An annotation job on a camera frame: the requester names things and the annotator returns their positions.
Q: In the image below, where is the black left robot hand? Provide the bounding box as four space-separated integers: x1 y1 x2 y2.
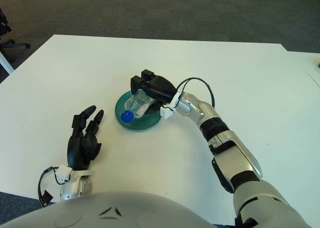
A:
66 104 105 170

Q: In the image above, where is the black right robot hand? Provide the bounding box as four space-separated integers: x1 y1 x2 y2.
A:
129 69 177 111

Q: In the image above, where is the clear bottle with blue cap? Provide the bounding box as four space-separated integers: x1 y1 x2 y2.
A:
120 89 155 123

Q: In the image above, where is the green round plate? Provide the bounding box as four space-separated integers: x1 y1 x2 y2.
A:
114 91 162 132

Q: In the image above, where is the white right wrist connector box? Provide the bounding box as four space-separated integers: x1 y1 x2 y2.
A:
159 104 176 120

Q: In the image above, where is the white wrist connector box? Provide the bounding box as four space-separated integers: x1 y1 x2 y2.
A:
159 104 176 120
55 164 73 182

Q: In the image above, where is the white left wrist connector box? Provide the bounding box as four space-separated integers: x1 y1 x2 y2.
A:
55 164 73 182

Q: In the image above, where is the silver robot torso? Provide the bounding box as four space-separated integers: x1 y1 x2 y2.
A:
0 191 218 228

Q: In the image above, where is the white desk with square leg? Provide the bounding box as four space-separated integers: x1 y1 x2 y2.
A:
0 47 14 75

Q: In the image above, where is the black office chair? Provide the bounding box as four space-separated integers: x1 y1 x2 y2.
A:
0 7 31 63

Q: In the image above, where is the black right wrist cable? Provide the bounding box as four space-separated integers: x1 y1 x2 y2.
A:
175 77 216 108

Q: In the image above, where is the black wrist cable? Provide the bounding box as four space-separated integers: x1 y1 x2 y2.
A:
175 77 216 108
37 166 61 206

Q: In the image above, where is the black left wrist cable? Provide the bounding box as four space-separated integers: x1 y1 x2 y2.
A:
37 166 61 206

